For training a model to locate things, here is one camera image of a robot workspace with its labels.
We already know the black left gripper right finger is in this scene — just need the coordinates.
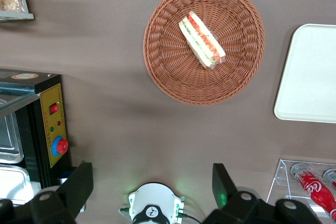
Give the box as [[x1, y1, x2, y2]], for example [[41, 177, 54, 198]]
[[203, 163, 323, 224]]

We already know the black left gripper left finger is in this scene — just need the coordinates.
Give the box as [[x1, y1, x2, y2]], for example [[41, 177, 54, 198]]
[[0, 161, 94, 224]]

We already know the plastic-wrapped triangle sandwich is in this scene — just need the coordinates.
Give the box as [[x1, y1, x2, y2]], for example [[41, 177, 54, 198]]
[[178, 10, 227, 71]]

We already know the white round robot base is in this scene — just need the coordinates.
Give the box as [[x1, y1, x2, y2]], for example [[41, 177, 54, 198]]
[[128, 183, 185, 224]]

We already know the white plastic tray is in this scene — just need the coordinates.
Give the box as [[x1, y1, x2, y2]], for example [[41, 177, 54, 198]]
[[273, 23, 336, 124]]

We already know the round brown wicker basket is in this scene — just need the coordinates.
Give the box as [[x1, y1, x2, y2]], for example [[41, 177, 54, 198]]
[[142, 0, 266, 106]]

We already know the red knob on blue base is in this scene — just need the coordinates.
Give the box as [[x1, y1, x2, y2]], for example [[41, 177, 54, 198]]
[[51, 136, 69, 156]]

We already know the clear acrylic bottle holder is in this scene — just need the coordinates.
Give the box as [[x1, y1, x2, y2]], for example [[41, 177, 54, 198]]
[[266, 158, 336, 220]]

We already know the steel food pan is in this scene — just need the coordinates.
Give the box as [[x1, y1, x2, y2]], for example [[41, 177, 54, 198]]
[[0, 113, 24, 165], [0, 164, 35, 207]]

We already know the black food warmer cabinet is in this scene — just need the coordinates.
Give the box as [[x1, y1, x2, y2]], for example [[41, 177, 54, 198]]
[[0, 68, 72, 189]]

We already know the red cola bottle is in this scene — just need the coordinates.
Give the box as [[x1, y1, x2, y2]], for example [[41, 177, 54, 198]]
[[290, 163, 336, 221], [322, 168, 336, 191]]

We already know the glass warmer door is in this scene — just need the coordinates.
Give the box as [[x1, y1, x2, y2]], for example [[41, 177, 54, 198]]
[[0, 81, 42, 118]]

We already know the thin black cable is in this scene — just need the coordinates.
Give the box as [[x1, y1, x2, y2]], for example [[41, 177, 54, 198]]
[[180, 212, 203, 224]]

